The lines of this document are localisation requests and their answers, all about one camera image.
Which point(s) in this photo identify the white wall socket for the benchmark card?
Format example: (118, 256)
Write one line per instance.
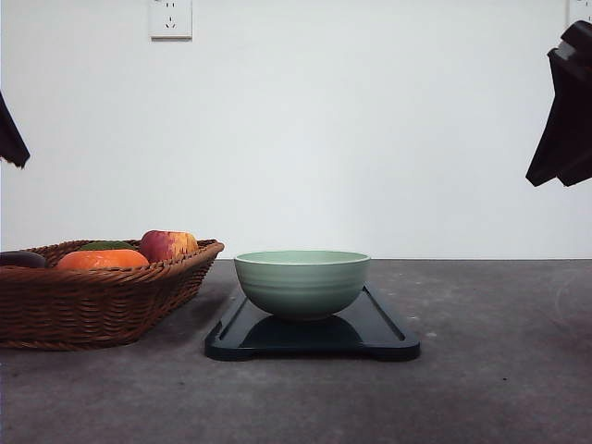
(170, 21)
(578, 9)

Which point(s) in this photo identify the orange fruit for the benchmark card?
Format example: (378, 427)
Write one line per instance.
(103, 257)

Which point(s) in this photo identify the green avocado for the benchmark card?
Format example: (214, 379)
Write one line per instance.
(105, 244)

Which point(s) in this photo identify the white wall socket left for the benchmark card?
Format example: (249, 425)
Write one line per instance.
(170, 21)

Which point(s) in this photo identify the dark blue rectangular tray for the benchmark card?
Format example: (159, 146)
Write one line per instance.
(363, 327)

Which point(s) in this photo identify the red yellow apple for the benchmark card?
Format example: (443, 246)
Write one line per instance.
(161, 244)

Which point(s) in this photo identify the brown wicker basket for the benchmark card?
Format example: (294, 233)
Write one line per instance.
(67, 310)

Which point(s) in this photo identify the white wall socket right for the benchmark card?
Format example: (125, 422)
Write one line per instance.
(578, 9)

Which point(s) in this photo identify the light green ceramic bowl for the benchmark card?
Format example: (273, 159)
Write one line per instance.
(303, 284)

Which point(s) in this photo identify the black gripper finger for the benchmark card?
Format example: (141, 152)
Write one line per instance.
(12, 147)
(576, 42)
(555, 148)

